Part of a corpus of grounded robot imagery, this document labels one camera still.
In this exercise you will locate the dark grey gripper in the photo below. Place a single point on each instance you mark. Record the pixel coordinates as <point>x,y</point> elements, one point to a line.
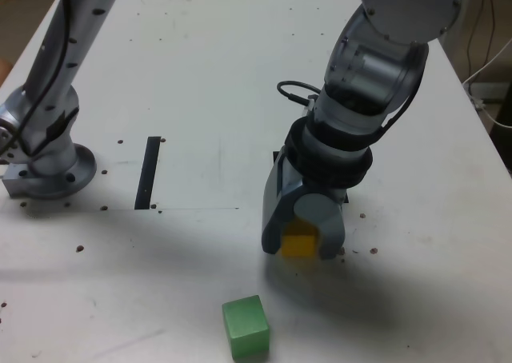
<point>292,183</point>

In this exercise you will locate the yellow cube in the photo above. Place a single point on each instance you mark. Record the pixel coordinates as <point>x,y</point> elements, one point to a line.
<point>298,246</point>

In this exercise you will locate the green cube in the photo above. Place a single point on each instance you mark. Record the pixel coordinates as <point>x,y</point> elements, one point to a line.
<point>246,327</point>

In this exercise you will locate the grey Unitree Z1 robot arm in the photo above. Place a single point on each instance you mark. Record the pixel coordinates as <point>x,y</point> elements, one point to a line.
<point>400,11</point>

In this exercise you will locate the black tape square outline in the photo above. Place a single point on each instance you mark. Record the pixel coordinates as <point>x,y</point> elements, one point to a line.
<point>275,156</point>

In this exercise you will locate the black tape strip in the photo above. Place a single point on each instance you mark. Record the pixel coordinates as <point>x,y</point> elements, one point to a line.
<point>147,171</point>

